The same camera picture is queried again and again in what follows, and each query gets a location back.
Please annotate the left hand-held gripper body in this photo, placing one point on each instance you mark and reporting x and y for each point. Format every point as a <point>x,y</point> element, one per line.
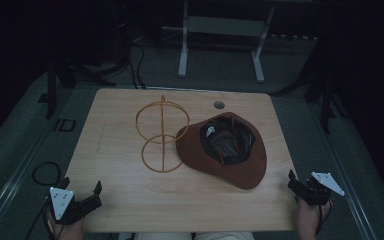
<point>61,201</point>

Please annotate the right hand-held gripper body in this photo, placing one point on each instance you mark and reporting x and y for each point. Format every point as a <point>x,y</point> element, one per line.
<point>316,192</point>

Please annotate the brown felt hat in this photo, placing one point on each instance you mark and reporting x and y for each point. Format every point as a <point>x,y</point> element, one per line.
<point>193,151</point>

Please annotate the person's right hand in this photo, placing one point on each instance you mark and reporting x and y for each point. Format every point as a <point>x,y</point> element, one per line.
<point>308,218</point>

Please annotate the person's left hand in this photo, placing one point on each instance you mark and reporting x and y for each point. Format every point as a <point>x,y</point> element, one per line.
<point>69,230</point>

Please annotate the black metal stand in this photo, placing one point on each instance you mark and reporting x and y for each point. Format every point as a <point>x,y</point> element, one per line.
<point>326,106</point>
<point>51,93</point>

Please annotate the grey round table grommet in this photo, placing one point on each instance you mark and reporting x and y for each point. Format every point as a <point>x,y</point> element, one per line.
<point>219,105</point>

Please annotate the black rectangular floor frame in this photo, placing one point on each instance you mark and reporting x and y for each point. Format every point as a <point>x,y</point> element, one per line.
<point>56,125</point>

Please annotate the white metal desk frame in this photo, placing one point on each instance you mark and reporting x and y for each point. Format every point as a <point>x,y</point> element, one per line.
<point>223,26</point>

